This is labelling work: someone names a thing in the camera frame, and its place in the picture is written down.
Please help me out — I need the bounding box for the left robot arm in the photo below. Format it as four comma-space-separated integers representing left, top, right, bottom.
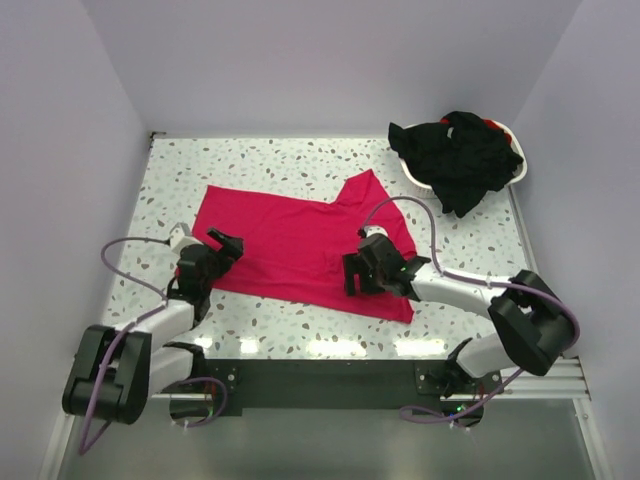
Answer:
62, 223, 244, 424

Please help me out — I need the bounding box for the black t shirt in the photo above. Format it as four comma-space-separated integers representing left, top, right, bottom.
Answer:
388, 111, 522, 218

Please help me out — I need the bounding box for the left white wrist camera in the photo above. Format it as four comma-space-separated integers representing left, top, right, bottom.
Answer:
169, 222, 194, 255

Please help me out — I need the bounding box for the aluminium frame rail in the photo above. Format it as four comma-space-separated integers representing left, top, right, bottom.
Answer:
504, 358, 590, 400

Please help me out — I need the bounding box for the red garment in basket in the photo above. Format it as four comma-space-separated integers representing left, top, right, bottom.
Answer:
440, 118, 513, 145

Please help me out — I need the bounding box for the pink t shirt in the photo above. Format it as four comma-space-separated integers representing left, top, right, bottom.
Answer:
192, 170, 416, 324

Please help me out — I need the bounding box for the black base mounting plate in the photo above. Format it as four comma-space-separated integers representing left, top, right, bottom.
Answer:
163, 359, 501, 419

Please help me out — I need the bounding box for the white laundry basket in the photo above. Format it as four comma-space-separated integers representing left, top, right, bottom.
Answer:
399, 120, 528, 199

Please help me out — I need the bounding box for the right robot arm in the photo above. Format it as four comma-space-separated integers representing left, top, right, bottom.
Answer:
342, 233, 580, 397

